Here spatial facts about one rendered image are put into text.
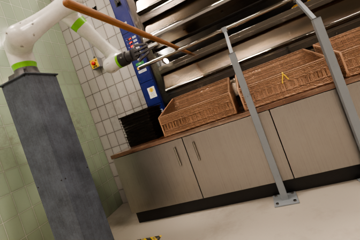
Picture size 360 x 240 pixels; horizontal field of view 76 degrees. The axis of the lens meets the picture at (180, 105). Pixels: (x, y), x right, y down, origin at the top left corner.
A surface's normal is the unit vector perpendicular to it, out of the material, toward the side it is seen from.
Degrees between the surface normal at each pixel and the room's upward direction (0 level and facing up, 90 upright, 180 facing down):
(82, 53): 90
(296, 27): 70
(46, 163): 90
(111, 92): 90
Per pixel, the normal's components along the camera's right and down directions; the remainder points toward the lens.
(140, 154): -0.30, 0.10
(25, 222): 0.89, -0.33
